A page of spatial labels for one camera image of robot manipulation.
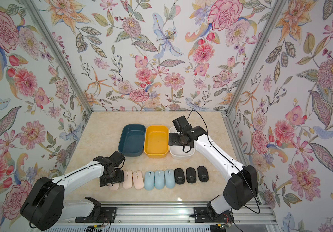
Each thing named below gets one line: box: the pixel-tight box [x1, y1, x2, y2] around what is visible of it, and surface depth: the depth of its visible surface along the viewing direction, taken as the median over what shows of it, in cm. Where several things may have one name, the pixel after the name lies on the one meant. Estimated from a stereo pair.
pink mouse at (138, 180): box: [132, 170, 145, 190], surface depth 86 cm
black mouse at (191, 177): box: [185, 167, 197, 184], surface depth 87 cm
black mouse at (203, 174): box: [197, 165, 210, 183], surface depth 88 cm
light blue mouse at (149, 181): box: [143, 170, 155, 191], surface depth 85 cm
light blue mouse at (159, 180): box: [154, 170, 166, 190], surface depth 86 cm
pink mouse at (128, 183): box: [122, 169, 133, 189], surface depth 86 cm
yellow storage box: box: [143, 125, 170, 159], surface depth 105 cm
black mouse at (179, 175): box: [174, 167, 185, 185], surface depth 87 cm
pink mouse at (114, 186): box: [106, 182, 120, 191], surface depth 84 cm
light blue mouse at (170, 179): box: [164, 168, 176, 189], surface depth 86 cm
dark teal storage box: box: [118, 124, 147, 157], surface depth 106 cm
